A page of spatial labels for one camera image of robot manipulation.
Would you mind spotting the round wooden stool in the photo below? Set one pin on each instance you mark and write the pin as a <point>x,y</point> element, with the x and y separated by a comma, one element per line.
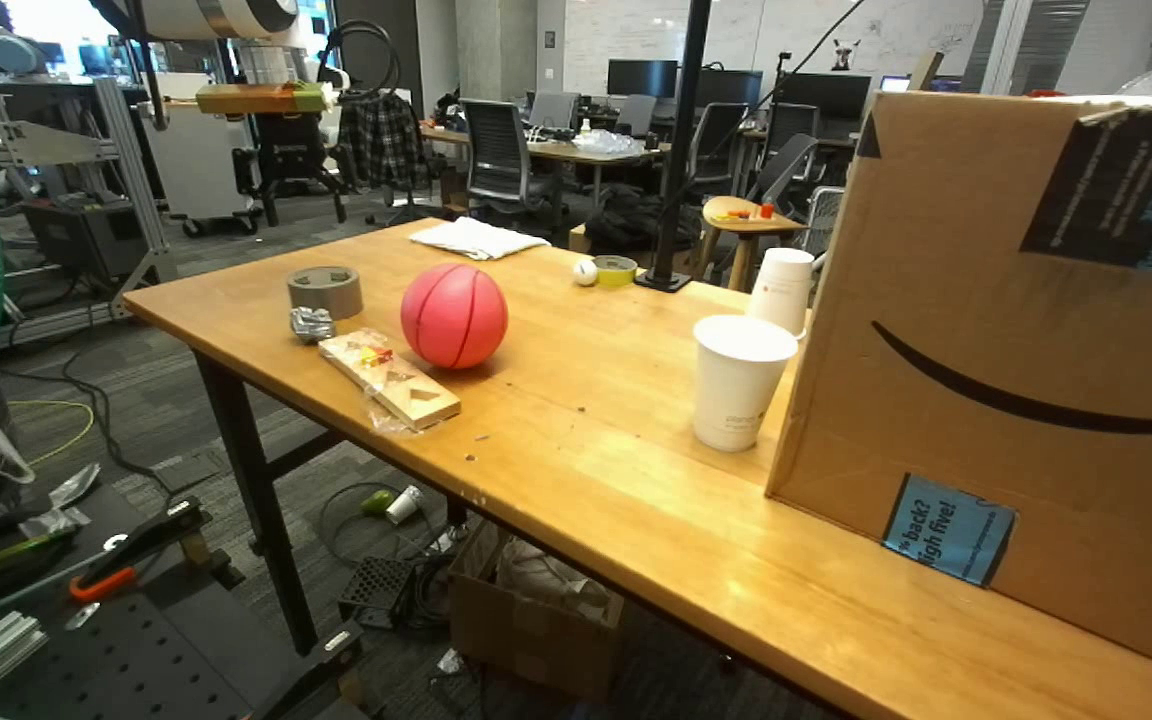
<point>741,219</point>

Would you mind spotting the black perforated plate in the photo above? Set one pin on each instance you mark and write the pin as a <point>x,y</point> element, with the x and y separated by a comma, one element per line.
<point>121,663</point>

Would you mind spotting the white tapered cup stack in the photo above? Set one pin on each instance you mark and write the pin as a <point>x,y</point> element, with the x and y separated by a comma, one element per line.
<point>783,286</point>

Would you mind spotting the white rolling cart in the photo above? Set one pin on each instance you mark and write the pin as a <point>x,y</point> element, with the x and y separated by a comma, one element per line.
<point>200,166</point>

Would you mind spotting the grey duct tape roll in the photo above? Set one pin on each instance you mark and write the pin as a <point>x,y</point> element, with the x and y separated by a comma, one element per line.
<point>327,299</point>

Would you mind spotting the pink rubber basketball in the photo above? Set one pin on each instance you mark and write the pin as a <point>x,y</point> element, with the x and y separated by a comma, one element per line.
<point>455,318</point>

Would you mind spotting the small white bottle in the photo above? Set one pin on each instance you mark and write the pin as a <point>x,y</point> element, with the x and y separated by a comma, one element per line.
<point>404,507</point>

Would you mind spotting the mesh-backed office chair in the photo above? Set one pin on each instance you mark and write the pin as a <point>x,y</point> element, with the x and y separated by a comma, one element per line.
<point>499,145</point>

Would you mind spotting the black table leg frame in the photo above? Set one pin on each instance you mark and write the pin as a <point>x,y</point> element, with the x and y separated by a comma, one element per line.
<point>263,513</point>

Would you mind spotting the wooden shape puzzle board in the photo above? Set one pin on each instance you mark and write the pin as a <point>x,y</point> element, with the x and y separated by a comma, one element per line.
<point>391,381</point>

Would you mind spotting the black pole stand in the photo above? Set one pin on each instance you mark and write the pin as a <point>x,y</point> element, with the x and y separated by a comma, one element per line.
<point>680,133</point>

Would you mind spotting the dark computer monitor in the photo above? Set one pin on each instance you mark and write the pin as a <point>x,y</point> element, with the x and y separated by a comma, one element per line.
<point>640,77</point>
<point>822,101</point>

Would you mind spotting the white ping pong ball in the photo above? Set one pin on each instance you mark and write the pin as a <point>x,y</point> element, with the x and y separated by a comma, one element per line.
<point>586,275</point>

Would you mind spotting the large Amazon cardboard box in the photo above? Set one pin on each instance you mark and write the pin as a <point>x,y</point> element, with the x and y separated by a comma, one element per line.
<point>1001,333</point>

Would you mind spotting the white paper cup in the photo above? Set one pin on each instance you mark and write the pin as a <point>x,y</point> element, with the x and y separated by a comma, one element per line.
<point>738,386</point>

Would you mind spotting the grey metal shelf rack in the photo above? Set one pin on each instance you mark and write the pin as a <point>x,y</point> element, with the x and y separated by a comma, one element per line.
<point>83,225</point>

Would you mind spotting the black bag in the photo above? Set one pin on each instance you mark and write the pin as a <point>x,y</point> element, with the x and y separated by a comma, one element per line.
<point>603,221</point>

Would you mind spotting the open cardboard box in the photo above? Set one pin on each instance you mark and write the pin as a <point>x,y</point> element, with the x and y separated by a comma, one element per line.
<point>536,626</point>

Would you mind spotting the clear yellow tape roll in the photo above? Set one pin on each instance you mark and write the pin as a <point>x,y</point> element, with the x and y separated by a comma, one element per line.
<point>618,275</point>

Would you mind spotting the white folded towel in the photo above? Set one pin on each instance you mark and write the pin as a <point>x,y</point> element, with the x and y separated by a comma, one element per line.
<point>476,237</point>

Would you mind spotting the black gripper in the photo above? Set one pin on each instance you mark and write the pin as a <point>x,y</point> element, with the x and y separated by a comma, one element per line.
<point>296,145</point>

